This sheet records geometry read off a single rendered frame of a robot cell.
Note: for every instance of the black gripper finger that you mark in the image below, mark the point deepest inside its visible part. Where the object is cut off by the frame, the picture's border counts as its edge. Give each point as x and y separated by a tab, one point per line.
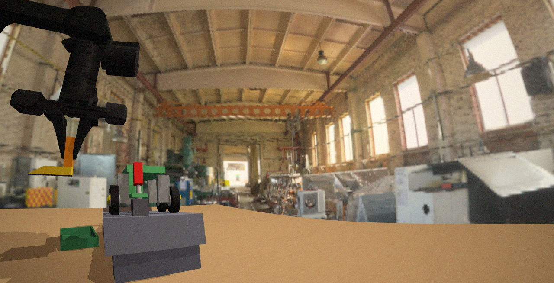
60	123
84	126

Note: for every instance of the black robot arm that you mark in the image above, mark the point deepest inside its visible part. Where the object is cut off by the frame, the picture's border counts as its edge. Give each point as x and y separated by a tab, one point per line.
90	42

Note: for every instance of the yellow wedge with orange handle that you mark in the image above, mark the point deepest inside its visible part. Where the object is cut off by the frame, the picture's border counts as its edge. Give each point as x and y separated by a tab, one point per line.
67	169

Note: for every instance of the green tray floor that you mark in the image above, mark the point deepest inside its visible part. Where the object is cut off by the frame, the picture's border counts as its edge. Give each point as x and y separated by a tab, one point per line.
75	236

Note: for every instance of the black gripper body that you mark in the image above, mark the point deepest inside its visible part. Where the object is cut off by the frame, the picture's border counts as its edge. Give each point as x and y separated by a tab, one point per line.
77	93

